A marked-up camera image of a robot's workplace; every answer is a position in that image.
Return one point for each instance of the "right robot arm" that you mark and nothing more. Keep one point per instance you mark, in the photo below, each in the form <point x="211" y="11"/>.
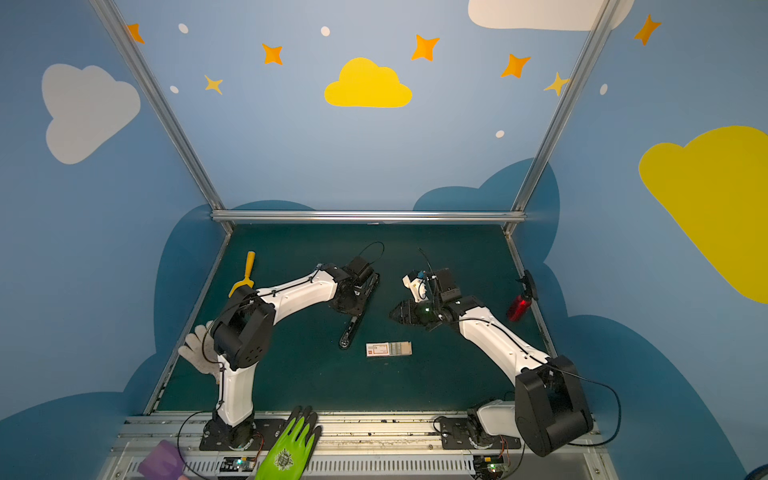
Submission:
<point x="549" y="409"/>

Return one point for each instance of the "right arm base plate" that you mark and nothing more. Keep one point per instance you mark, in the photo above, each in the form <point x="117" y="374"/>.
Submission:
<point x="468" y="434"/>

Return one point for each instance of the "aluminium frame back bar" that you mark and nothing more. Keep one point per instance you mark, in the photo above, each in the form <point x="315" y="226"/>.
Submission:
<point x="367" y="217"/>

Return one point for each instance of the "purple cloth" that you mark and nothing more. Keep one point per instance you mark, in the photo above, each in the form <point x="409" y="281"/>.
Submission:
<point x="162" y="463"/>

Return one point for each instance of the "yellow toy shovel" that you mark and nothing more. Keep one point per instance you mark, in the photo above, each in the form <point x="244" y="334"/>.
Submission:
<point x="243" y="273"/>

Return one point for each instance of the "red black clamp tool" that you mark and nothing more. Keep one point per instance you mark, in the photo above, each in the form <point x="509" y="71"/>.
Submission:
<point x="523" y="302"/>

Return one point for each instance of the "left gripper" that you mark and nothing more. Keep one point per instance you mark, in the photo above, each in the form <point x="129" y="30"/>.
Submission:
<point x="358" y="302"/>

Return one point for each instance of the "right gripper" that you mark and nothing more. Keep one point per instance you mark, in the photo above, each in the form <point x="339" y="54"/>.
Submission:
<point x="414" y="312"/>

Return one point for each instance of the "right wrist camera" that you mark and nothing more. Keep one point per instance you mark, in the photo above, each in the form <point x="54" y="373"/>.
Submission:
<point x="416" y="283"/>

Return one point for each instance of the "green black work glove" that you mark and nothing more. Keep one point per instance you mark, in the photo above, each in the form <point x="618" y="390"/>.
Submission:
<point x="292" y="451"/>

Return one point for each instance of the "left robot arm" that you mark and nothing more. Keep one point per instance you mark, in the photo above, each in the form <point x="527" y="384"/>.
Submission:
<point x="242" y="332"/>

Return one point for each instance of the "white cotton glove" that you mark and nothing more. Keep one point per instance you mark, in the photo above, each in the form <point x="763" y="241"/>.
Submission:
<point x="198" y="350"/>

